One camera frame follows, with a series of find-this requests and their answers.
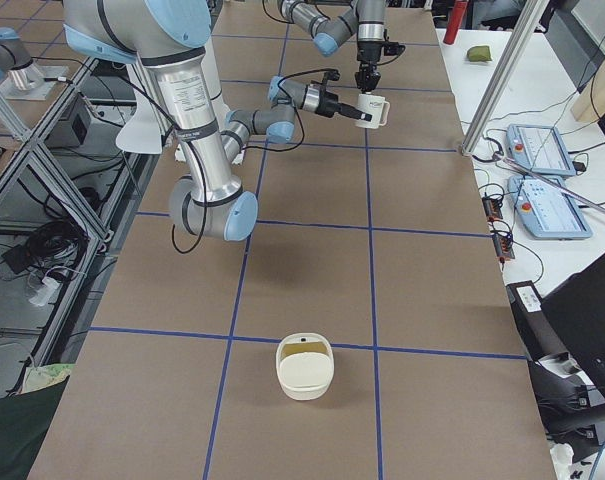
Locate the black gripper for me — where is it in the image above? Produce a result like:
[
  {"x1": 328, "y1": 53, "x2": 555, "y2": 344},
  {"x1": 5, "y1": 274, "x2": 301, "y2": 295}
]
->
[
  {"x1": 354, "y1": 40, "x2": 383, "y2": 93},
  {"x1": 315, "y1": 90, "x2": 372, "y2": 122}
]

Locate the white mug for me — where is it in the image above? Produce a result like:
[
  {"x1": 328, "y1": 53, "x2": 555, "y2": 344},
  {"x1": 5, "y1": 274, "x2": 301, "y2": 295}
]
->
[{"x1": 355, "y1": 93, "x2": 390, "y2": 129}]

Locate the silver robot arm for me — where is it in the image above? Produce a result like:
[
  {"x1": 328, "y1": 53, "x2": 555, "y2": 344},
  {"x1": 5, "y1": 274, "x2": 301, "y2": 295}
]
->
[
  {"x1": 261, "y1": 1, "x2": 393, "y2": 93},
  {"x1": 63, "y1": 1, "x2": 372, "y2": 241}
]

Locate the red bottle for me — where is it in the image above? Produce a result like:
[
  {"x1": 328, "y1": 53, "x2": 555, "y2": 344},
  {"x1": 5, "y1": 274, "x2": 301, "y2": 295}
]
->
[{"x1": 443, "y1": 0, "x2": 469, "y2": 45}]

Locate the green bean bag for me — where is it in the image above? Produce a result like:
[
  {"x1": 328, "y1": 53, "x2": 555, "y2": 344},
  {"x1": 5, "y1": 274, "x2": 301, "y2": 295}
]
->
[{"x1": 466, "y1": 45, "x2": 492, "y2": 63}]

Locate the upper teach pendant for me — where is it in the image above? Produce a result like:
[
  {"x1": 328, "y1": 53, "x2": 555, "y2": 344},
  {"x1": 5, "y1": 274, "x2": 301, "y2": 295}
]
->
[{"x1": 506, "y1": 124, "x2": 577, "y2": 177}]

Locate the teach pendant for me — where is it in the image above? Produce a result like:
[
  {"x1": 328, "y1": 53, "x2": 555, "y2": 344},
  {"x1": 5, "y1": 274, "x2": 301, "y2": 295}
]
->
[
  {"x1": 507, "y1": 175, "x2": 593, "y2": 240},
  {"x1": 506, "y1": 124, "x2": 577, "y2": 177}
]

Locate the metal rod green tip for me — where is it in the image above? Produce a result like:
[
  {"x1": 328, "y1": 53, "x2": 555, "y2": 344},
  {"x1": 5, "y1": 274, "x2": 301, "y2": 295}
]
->
[{"x1": 493, "y1": 153, "x2": 605, "y2": 215}]

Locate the lower teach pendant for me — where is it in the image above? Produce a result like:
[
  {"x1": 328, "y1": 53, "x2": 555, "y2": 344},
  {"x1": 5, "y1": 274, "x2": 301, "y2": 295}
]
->
[{"x1": 507, "y1": 175, "x2": 593, "y2": 240}]

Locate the cream plastic basket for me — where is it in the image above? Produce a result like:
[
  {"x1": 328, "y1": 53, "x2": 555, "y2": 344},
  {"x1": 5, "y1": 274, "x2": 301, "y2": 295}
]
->
[{"x1": 275, "y1": 333, "x2": 335, "y2": 401}]

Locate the black monitor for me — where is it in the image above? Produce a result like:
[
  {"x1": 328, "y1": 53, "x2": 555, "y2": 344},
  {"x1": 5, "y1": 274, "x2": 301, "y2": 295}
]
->
[{"x1": 541, "y1": 252, "x2": 605, "y2": 397}]

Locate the aluminium frame post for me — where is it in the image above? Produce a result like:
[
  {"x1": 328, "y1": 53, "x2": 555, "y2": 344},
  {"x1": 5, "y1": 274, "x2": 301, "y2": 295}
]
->
[{"x1": 460, "y1": 0, "x2": 549, "y2": 156}]

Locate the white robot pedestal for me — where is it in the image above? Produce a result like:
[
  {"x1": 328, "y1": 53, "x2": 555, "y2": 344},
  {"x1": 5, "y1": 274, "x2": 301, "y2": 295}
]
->
[{"x1": 116, "y1": 0, "x2": 252, "y2": 165}]

